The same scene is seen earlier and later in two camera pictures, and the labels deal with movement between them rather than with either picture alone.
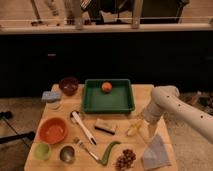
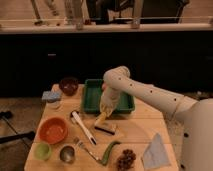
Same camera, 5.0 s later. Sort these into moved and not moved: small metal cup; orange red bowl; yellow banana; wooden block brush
Moved: yellow banana
Not moved: wooden block brush; orange red bowl; small metal cup
